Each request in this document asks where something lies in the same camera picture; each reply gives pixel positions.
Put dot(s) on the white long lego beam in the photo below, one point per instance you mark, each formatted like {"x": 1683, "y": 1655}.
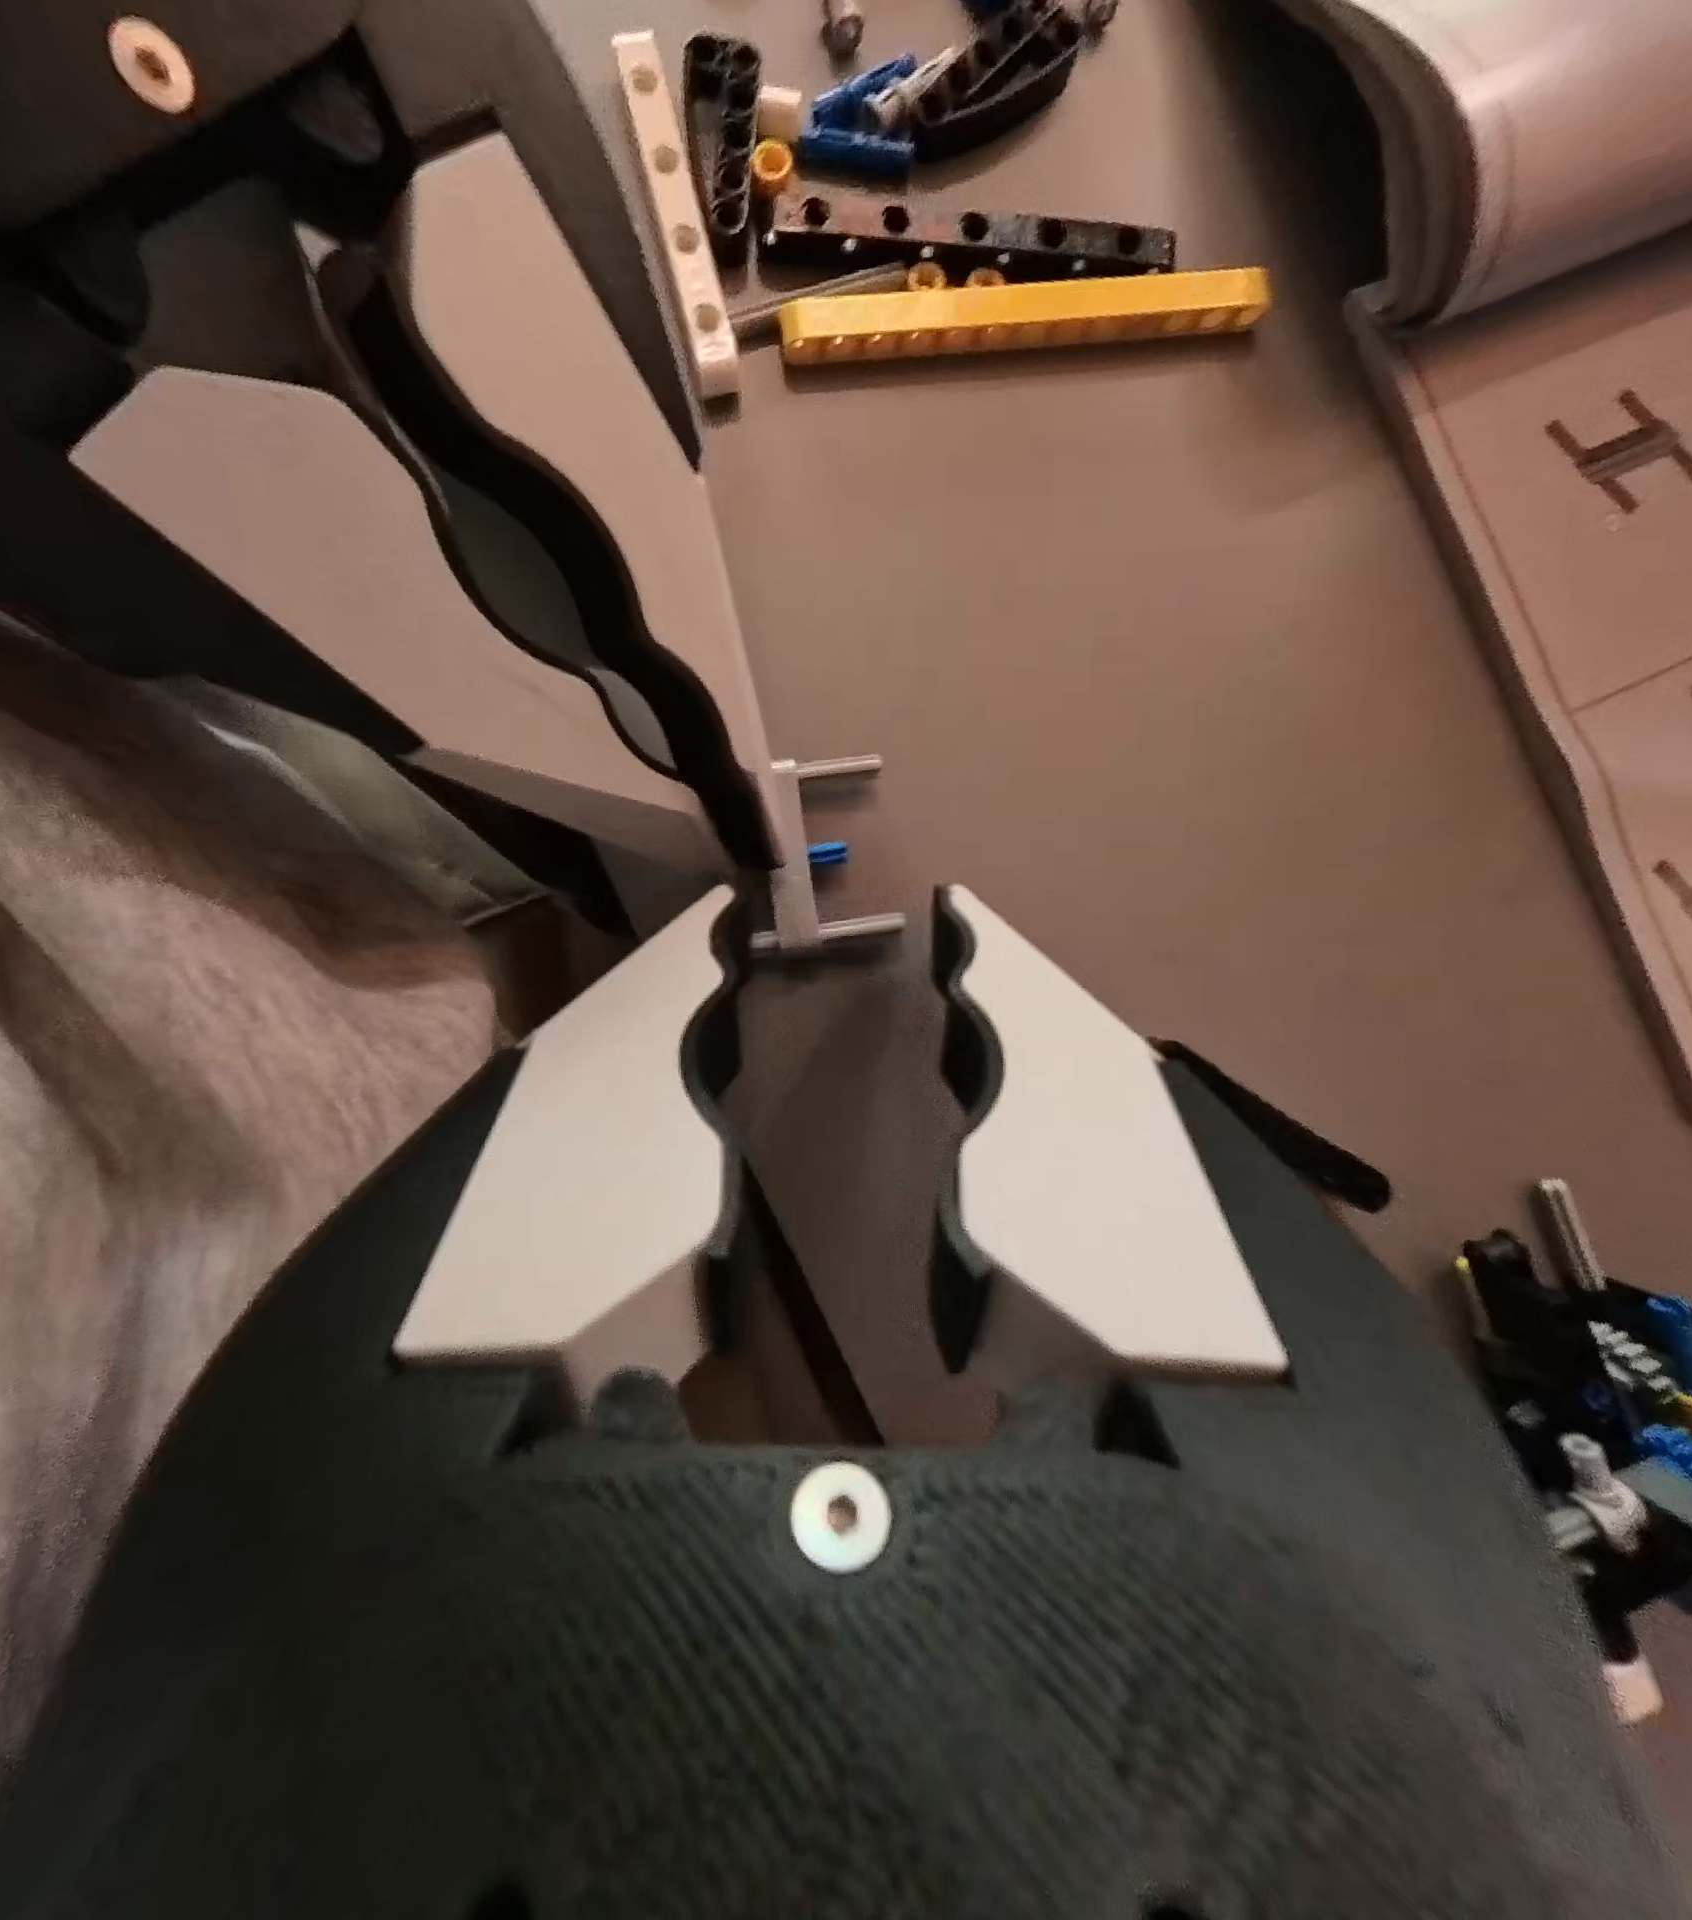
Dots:
{"x": 675, "y": 211}

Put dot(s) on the black long lego beam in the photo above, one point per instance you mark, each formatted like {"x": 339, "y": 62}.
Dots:
{"x": 967, "y": 228}

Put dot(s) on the multicoloured lego assembly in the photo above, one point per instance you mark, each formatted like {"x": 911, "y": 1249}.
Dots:
{"x": 1656, "y": 1410}

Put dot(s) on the black curved lego beam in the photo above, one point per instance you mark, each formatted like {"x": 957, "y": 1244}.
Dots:
{"x": 1005, "y": 91}

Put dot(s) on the grey lego axle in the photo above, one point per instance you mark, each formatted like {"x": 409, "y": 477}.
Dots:
{"x": 817, "y": 300}

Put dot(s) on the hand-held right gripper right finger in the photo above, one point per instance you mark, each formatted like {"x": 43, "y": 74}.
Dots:
{"x": 1100, "y": 1185}

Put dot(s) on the yellow long lego beam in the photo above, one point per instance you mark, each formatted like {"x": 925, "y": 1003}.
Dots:
{"x": 1026, "y": 319}

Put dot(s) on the lego instruction booklet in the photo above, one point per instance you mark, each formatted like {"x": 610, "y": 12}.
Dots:
{"x": 1610, "y": 451}

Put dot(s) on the person's grey sweater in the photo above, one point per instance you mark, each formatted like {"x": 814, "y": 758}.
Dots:
{"x": 111, "y": 1125}

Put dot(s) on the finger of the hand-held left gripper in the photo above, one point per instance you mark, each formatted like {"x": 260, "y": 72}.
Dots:
{"x": 561, "y": 331}
{"x": 320, "y": 571}

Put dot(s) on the small grey axle pins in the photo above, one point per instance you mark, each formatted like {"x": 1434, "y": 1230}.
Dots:
{"x": 798, "y": 870}

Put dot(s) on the black and white lego piece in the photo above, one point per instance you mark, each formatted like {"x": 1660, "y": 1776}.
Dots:
{"x": 1280, "y": 1125}

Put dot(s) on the blue lego pin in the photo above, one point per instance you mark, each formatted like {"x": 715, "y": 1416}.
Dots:
{"x": 855, "y": 147}
{"x": 855, "y": 93}

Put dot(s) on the grey lego pin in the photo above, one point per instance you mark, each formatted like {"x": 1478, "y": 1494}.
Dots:
{"x": 914, "y": 86}

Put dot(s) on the black bent lego beam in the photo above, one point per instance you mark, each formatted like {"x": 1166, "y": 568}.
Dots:
{"x": 722, "y": 142}

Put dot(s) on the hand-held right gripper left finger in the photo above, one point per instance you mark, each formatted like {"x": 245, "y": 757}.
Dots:
{"x": 576, "y": 1185}

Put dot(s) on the orange round lego bush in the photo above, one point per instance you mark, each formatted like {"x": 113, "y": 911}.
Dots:
{"x": 772, "y": 160}

